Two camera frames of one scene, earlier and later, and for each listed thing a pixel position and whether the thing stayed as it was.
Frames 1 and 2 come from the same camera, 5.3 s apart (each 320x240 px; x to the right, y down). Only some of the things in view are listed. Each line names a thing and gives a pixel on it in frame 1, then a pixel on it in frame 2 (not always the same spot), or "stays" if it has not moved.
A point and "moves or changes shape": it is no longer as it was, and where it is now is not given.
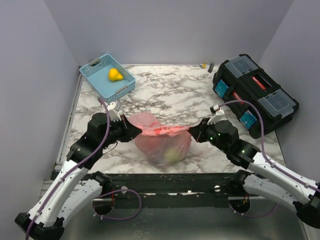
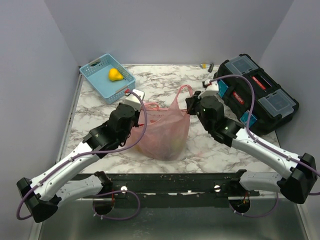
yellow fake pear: [114, 75] stays
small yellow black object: [204, 65] stays
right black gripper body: [210, 135] to [194, 106]
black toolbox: [239, 78] stays
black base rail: [169, 190] stays
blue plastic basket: [108, 78] stays
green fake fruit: [172, 156] to [177, 145]
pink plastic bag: [160, 144] moves or changes shape
